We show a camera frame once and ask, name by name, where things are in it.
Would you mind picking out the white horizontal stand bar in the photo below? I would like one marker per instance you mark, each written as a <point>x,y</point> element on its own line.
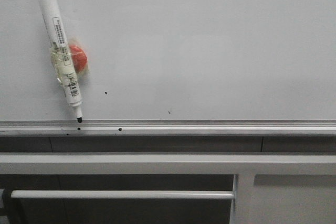
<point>121,194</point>

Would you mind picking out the white whiteboard marker pen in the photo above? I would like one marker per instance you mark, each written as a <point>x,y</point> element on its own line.
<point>61,55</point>

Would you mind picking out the red round magnet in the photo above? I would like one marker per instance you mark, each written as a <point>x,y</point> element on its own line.
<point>79,58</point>

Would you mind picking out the aluminium whiteboard tray rail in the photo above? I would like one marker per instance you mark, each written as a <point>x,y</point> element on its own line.
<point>168,127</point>

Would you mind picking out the white whiteboard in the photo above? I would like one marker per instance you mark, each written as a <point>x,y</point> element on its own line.
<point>175,59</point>

